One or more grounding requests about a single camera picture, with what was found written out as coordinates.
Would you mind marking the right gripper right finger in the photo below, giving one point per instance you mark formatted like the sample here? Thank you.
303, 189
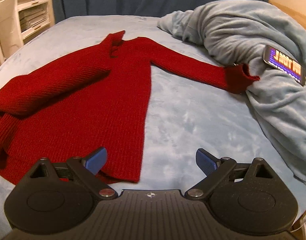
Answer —
216, 171

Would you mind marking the grey-blue fleece blanket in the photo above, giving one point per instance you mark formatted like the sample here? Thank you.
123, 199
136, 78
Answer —
238, 31

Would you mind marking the smartphone with lit screen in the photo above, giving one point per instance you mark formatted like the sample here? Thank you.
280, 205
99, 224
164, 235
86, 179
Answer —
278, 60

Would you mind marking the red knit sweater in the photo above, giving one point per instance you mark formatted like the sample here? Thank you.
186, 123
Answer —
91, 98

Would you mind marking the white shelf unit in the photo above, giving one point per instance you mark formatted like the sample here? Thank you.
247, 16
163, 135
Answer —
35, 16

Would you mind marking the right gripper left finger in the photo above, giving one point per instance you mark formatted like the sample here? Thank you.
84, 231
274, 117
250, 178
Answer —
85, 170

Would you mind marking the light blue bed sheet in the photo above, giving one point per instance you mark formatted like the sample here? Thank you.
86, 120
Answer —
183, 115

